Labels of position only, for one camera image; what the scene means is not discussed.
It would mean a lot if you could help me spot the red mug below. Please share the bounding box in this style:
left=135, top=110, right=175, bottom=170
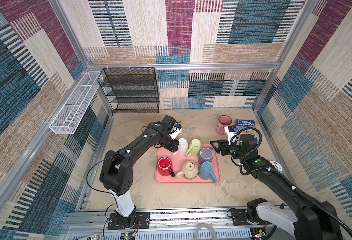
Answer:
left=157, top=157, right=175, bottom=178

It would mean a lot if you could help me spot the black wire mesh shelf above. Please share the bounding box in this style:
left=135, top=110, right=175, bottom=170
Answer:
left=98, top=68, right=160, bottom=114

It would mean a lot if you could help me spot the light green mug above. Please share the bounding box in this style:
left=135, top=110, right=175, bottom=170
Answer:
left=186, top=139, right=202, bottom=157

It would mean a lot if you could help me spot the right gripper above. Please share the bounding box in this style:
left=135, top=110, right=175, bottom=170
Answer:
left=210, top=138, right=247, bottom=161

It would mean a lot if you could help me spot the pink ghost pattern mug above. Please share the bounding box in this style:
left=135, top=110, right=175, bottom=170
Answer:
left=216, top=115, right=232, bottom=135

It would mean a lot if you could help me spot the white wire mesh basket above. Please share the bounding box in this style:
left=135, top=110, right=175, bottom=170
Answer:
left=49, top=72, right=101, bottom=135

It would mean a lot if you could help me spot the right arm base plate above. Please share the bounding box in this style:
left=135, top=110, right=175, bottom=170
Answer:
left=227, top=208, right=274, bottom=227

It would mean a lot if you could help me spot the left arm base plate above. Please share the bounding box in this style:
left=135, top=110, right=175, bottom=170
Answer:
left=107, top=211, right=151, bottom=230

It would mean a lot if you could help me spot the blue treehouse book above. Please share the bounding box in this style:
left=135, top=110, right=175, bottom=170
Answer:
left=235, top=120, right=258, bottom=140

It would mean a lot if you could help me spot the white mug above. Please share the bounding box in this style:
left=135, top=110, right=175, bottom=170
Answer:
left=177, top=138, right=189, bottom=156

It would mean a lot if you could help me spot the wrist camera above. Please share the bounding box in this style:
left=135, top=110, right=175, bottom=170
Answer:
left=225, top=125, right=239, bottom=145
left=169, top=123, right=182, bottom=140

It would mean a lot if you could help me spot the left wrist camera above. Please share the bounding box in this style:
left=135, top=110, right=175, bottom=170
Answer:
left=169, top=123, right=182, bottom=140

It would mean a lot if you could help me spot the purple mug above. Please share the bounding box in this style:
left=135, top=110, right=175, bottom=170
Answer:
left=198, top=148, right=213, bottom=165

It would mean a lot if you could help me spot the cream ceramic teapot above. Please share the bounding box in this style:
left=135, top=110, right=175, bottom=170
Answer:
left=175, top=160, right=199, bottom=180

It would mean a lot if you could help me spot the small round tin can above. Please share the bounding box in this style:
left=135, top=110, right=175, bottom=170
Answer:
left=270, top=161, right=283, bottom=174

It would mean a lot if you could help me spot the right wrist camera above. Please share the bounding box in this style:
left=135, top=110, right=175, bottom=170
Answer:
left=225, top=125, right=239, bottom=145

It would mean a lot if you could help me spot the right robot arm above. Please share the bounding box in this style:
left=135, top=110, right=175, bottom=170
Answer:
left=210, top=134, right=352, bottom=240

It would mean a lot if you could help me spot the pink plastic tray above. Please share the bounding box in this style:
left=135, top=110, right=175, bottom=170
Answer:
left=154, top=142, right=221, bottom=184

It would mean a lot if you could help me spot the blue mug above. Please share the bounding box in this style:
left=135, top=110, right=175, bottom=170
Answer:
left=199, top=161, right=217, bottom=183

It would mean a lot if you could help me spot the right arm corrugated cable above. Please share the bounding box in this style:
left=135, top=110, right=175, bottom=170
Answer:
left=231, top=126, right=352, bottom=240

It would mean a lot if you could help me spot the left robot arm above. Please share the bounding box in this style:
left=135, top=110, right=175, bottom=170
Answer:
left=99, top=115, right=182, bottom=227

